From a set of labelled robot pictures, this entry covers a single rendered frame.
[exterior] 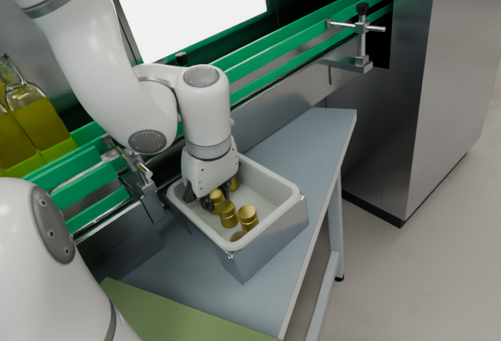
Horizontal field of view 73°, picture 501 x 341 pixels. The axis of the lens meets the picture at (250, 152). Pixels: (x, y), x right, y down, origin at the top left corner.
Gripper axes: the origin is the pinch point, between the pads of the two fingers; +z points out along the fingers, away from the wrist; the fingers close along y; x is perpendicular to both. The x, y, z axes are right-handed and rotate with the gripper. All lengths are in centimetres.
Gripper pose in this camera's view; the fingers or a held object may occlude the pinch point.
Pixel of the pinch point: (215, 195)
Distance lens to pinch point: 68.3
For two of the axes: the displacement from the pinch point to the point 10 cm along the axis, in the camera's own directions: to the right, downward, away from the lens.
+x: 6.9, 5.4, -4.8
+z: -0.1, 6.7, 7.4
